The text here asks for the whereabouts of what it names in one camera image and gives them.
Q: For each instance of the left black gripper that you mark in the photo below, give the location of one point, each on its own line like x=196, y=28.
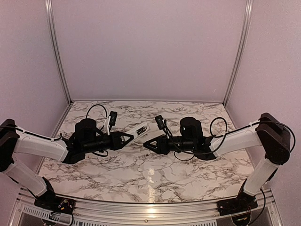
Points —
x=116, y=142

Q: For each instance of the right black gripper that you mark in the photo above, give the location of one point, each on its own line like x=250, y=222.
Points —
x=162, y=147

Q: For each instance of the white remote control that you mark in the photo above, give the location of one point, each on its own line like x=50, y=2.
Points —
x=140, y=130

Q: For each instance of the white battery cover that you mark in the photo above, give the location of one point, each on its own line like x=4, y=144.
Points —
x=143, y=157

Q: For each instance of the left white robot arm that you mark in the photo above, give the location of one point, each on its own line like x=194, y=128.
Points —
x=87, y=138

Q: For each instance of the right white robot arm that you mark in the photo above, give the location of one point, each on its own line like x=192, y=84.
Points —
x=277, y=140

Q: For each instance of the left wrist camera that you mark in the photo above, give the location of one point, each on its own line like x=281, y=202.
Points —
x=110, y=122

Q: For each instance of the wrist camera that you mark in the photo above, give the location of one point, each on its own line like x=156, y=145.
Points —
x=110, y=122
x=161, y=122

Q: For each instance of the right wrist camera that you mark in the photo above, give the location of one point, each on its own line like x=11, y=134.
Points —
x=161, y=122

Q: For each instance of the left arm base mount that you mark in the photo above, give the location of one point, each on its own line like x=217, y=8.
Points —
x=56, y=204

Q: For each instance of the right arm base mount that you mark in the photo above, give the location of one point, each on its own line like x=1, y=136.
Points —
x=236, y=205

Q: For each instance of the front aluminium rail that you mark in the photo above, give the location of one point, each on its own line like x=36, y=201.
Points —
x=103, y=213

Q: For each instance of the left aluminium frame post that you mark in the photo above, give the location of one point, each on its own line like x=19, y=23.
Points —
x=55, y=46

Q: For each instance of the aluminium frame post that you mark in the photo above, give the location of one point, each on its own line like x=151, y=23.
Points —
x=240, y=51
x=55, y=46

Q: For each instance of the right aluminium frame post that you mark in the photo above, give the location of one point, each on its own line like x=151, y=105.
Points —
x=240, y=51

